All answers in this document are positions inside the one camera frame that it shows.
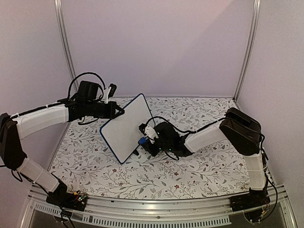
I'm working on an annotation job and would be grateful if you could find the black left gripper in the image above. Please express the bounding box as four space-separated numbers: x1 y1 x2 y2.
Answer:
85 101 125 120

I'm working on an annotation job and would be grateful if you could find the small blue-framed whiteboard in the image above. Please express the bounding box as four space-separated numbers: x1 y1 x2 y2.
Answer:
100 94 152 164

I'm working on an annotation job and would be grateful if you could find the blue whiteboard eraser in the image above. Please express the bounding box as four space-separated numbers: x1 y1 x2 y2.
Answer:
138 137 148 145

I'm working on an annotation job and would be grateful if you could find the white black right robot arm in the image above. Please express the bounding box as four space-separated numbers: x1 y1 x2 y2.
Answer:
138 108 267 207

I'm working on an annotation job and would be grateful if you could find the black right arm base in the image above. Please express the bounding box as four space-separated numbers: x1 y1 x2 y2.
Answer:
229 189 270 223

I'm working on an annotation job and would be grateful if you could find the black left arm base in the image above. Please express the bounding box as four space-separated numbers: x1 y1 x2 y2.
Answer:
46 190 87 211

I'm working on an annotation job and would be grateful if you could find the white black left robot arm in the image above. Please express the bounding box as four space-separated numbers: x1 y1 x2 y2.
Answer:
0 81 124 206

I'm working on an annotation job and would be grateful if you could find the floral patterned tablecloth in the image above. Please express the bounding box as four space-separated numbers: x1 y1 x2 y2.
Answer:
47 96 264 200

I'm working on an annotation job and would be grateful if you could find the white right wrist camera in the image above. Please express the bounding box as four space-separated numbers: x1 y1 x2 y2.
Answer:
139 123 159 143

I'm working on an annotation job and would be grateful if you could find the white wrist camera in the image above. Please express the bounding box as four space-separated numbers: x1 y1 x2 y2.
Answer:
139 123 159 143
103 84 117 104

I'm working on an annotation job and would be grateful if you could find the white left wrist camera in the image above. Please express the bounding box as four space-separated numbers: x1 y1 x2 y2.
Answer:
103 84 117 104

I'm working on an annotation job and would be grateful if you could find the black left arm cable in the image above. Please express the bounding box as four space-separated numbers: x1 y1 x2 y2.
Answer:
67 72 106 95

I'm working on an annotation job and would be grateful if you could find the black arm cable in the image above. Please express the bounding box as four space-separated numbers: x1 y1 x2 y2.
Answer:
67 72 106 95
144 116 278 209

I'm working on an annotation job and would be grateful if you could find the aluminium front rail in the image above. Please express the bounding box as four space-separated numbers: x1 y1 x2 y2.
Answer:
21 185 298 228

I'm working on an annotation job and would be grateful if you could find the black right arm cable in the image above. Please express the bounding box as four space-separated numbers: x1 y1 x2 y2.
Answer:
144 116 278 209

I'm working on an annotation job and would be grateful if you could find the left aluminium frame post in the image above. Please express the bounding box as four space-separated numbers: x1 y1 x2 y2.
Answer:
54 0 79 96

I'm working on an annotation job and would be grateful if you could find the aluminium frame post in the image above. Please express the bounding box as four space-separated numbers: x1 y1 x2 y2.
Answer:
233 0 261 104
54 0 79 96

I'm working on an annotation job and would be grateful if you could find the right aluminium frame post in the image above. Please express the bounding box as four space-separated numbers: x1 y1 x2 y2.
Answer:
233 0 261 104

